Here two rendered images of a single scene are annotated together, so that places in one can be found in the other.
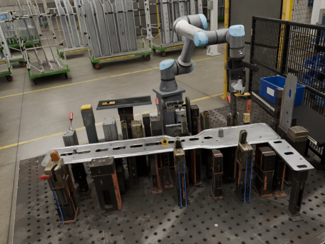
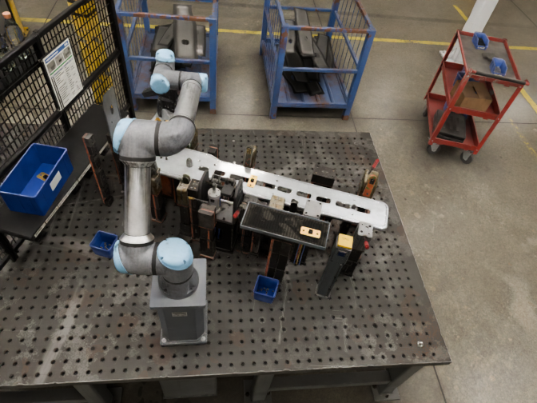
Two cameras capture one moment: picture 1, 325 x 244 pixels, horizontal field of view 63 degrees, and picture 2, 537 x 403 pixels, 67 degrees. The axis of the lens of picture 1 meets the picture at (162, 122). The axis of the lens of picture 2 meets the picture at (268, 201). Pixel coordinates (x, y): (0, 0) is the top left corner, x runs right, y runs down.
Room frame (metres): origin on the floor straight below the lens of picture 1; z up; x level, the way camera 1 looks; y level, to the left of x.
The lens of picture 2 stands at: (2.74, 0.34, 2.53)
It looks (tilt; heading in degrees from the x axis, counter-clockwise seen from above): 50 degrees down; 190
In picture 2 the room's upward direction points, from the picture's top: 9 degrees clockwise
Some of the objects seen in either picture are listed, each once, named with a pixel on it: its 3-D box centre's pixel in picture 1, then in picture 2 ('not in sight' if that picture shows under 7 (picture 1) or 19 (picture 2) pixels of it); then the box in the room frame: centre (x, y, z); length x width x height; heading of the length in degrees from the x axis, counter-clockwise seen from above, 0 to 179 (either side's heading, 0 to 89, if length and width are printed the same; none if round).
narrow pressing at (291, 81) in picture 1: (288, 103); (113, 120); (1.42, -0.73, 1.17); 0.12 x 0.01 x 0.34; 3
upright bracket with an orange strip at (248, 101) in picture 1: (247, 128); not in sight; (1.57, -0.56, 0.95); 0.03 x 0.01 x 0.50; 93
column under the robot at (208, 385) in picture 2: not in sight; (188, 350); (2.08, -0.07, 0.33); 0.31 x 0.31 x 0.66; 22
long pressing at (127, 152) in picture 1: (161, 144); (256, 181); (1.38, 0.02, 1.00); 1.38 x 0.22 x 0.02; 93
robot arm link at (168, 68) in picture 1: (168, 68); (173, 259); (2.08, -0.08, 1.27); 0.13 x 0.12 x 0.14; 107
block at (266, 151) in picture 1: (264, 172); not in sight; (1.23, -0.55, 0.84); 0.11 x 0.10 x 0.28; 3
